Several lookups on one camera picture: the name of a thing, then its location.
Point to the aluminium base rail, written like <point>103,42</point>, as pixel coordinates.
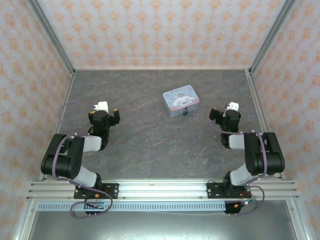
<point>162,190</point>

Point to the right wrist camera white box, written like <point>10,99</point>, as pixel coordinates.
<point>234,106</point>

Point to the blue cartoon dog tin box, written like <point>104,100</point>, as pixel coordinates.
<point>180,100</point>

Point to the small dark blue padlock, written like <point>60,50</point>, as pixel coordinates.
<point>185,112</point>

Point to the aluminium table side rail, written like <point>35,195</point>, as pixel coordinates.
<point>260,112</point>
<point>63,107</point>

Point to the small circuit board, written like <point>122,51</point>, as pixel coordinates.
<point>243,203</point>
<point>96,205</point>

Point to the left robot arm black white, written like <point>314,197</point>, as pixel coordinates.
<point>62,157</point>

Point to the aluminium frame post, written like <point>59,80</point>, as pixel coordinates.
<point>50,35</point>
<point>272,35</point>

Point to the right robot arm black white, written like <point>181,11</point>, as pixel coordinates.
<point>262,157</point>

